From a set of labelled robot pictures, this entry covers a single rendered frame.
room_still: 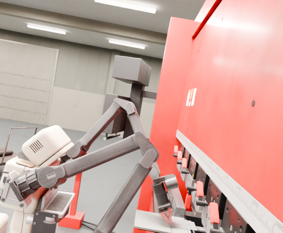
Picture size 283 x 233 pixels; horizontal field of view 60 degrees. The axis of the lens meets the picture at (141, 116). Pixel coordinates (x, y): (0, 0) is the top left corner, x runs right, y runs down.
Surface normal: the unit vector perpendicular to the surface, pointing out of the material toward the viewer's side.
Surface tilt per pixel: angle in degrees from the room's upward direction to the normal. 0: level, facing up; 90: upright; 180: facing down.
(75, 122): 90
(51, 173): 78
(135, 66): 90
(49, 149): 90
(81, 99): 90
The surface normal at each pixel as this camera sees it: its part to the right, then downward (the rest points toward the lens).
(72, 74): 0.05, 0.07
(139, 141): -0.07, -0.17
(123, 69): -0.22, 0.02
